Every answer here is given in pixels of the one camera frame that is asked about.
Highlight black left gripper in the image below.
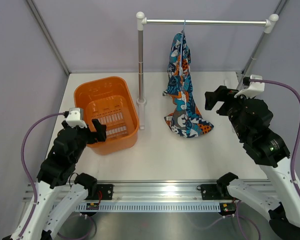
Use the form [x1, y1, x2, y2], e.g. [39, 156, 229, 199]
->
[70, 118, 106, 164]

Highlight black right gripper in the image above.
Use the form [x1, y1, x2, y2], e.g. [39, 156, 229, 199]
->
[205, 85, 256, 140]

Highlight colourful patterned shorts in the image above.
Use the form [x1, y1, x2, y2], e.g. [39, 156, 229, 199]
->
[162, 32, 214, 139]

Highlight light blue clothes hanger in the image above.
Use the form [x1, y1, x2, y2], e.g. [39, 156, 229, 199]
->
[178, 20, 188, 77]

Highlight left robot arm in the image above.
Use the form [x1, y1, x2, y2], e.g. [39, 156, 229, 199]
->
[6, 119, 107, 240]

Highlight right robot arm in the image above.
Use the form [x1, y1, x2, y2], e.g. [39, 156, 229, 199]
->
[204, 85, 300, 240]

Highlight orange plastic basket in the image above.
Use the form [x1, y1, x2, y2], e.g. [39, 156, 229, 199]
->
[74, 76, 139, 155]

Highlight silver clothes rack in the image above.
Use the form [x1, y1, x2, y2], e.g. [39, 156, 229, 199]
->
[136, 11, 279, 130]

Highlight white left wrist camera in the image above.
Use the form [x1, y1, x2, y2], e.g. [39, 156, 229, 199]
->
[65, 107, 88, 129]

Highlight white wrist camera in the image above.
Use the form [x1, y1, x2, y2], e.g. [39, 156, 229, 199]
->
[65, 107, 88, 129]
[234, 74, 265, 99]

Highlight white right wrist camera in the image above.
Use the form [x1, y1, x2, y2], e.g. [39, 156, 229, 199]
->
[234, 74, 265, 99]

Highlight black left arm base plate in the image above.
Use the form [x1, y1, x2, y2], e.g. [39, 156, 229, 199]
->
[86, 184, 114, 201]

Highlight white slotted cable duct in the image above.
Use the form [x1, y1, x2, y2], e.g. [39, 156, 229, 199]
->
[73, 202, 221, 213]

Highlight aluminium mounting rail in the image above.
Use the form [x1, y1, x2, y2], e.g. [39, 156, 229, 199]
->
[22, 180, 278, 203]

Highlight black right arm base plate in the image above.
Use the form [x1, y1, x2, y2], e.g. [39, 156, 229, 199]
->
[196, 183, 233, 200]

